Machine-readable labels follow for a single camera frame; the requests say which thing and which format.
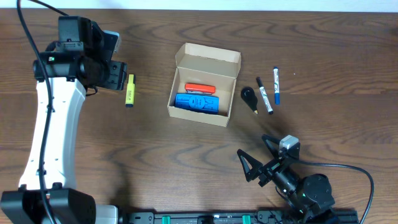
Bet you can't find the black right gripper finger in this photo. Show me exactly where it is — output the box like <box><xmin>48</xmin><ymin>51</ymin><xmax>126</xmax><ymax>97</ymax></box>
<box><xmin>237</xmin><ymin>149</ymin><xmax>263</xmax><ymax>182</ymax></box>
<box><xmin>261</xmin><ymin>134</ymin><xmax>280</xmax><ymax>159</ymax></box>

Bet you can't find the yellow highlighter pen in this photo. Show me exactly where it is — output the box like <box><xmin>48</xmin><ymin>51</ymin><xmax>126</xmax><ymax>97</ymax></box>
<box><xmin>125</xmin><ymin>74</ymin><xmax>136</xmax><ymax>108</ymax></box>

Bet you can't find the black correction tape dispenser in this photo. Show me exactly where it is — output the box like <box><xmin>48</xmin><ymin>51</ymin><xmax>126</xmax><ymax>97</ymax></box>
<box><xmin>241</xmin><ymin>86</ymin><xmax>258</xmax><ymax>114</ymax></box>

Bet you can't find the blue plastic block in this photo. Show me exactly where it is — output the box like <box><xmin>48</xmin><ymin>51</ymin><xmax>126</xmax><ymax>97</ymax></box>
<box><xmin>175</xmin><ymin>93</ymin><xmax>219</xmax><ymax>114</ymax></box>

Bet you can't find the red stapler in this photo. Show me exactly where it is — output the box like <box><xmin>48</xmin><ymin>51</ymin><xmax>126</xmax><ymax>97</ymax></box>
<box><xmin>185</xmin><ymin>83</ymin><xmax>216</xmax><ymax>95</ymax></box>

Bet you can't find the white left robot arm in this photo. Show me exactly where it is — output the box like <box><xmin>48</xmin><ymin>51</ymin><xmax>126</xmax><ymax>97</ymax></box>
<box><xmin>1</xmin><ymin>16</ymin><xmax>127</xmax><ymax>223</ymax></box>

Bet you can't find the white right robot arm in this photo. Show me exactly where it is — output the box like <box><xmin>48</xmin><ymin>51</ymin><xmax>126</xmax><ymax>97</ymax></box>
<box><xmin>237</xmin><ymin>134</ymin><xmax>338</xmax><ymax>223</ymax></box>

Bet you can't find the black whiteboard marker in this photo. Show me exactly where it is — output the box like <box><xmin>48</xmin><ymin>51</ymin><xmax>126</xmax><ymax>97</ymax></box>
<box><xmin>256</xmin><ymin>77</ymin><xmax>274</xmax><ymax>114</ymax></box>

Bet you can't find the blue whiteboard marker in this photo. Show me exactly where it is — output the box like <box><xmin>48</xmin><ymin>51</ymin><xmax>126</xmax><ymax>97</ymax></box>
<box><xmin>273</xmin><ymin>67</ymin><xmax>280</xmax><ymax>105</ymax></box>

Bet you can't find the brown cardboard box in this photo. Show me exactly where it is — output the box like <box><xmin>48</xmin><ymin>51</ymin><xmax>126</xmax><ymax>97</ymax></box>
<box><xmin>167</xmin><ymin>43</ymin><xmax>241</xmax><ymax>127</ymax></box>

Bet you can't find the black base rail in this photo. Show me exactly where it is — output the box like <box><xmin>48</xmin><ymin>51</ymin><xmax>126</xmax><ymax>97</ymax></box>
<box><xmin>118</xmin><ymin>210</ymin><xmax>359</xmax><ymax>224</ymax></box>

